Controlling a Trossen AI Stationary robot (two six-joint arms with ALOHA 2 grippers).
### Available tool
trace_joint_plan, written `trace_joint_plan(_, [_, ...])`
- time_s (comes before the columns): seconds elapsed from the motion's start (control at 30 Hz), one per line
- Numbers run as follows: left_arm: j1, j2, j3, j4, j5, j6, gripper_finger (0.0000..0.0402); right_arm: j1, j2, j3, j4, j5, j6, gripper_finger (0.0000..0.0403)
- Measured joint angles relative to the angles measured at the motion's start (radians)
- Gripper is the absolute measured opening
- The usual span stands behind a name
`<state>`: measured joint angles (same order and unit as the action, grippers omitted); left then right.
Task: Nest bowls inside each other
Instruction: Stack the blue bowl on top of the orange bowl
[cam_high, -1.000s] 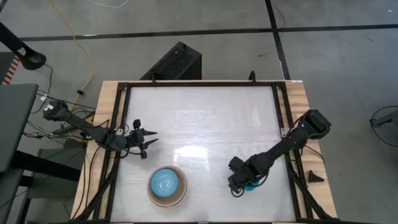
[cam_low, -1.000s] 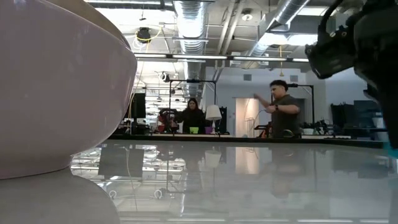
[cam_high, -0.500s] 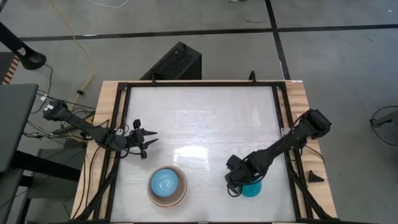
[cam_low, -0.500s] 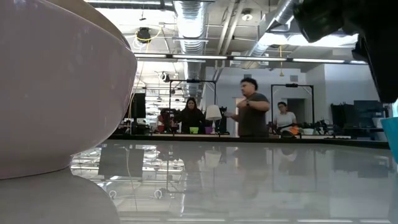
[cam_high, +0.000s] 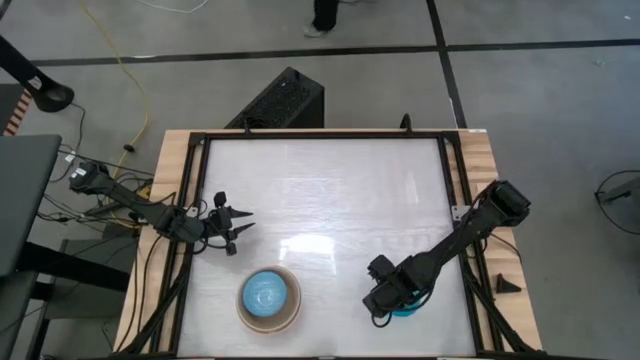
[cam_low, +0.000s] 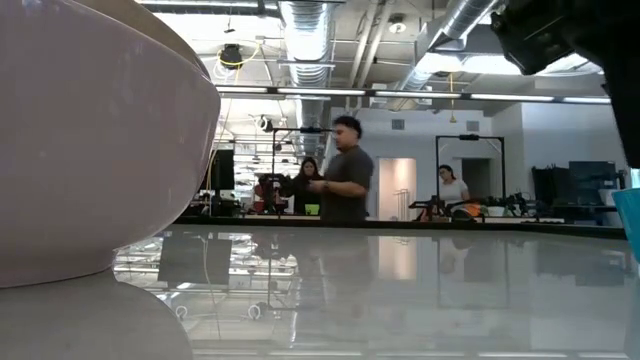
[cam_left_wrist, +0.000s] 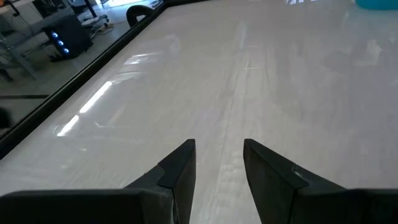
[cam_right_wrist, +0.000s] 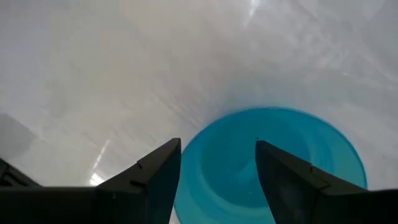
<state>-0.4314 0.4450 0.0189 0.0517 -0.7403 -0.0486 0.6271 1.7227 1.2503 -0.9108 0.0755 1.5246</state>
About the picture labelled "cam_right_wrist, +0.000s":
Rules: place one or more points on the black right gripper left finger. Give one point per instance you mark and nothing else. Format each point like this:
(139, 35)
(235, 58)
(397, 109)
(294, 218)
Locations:
(149, 186)

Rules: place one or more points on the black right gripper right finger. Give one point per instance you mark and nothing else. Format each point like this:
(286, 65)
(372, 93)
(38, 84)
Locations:
(292, 186)

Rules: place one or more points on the plain turquoise bowl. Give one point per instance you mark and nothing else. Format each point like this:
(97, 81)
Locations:
(224, 168)

